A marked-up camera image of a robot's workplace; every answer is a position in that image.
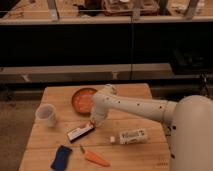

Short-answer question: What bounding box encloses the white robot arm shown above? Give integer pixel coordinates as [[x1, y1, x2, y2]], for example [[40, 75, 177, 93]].
[[91, 84, 213, 171]]

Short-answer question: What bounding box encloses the orange round bowl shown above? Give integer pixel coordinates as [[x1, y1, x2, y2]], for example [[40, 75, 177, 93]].
[[71, 87, 97, 115]]

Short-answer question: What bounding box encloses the orange toy carrot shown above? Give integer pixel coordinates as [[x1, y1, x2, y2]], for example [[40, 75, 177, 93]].
[[80, 146, 110, 167]]

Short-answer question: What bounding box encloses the white plastic bottle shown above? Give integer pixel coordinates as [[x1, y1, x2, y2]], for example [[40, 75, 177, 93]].
[[109, 128, 148, 145]]

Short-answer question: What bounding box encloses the clear plastic cup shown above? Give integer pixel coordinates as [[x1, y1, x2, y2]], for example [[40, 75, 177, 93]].
[[35, 104, 56, 127]]

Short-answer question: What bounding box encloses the blue sponge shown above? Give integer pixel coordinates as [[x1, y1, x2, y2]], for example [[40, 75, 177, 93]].
[[51, 145, 72, 171]]

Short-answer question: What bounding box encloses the black bag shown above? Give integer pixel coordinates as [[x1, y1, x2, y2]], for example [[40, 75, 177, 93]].
[[170, 49, 213, 75]]

